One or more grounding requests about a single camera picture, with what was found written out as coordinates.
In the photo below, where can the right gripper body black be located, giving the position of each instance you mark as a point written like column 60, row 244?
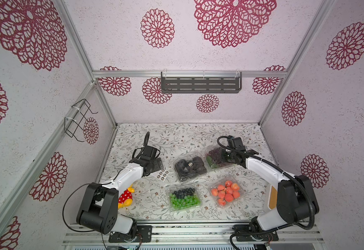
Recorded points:
column 229, row 157

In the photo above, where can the floral table mat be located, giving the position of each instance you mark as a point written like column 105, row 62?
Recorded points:
column 151, row 197

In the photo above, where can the white sticker label sheet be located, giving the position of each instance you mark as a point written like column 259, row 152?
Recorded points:
column 161, row 175

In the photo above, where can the green grape blueberry clamshell box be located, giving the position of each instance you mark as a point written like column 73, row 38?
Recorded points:
column 183, row 197

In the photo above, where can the grey wall shelf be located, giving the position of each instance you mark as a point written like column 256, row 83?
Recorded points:
column 200, row 85

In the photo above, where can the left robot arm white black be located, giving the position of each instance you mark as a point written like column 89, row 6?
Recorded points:
column 98, row 210

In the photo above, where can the purple grape clamshell box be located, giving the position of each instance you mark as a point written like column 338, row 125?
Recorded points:
column 213, row 157

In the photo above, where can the black wire wall rack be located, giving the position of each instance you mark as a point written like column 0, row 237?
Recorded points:
column 74, row 123

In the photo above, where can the yellow red plush toy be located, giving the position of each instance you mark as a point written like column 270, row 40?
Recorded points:
column 126, row 198

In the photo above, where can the blackberry clamshell box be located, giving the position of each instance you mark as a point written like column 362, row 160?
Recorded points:
column 185, row 173

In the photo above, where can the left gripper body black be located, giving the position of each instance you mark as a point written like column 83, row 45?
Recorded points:
column 156, row 165

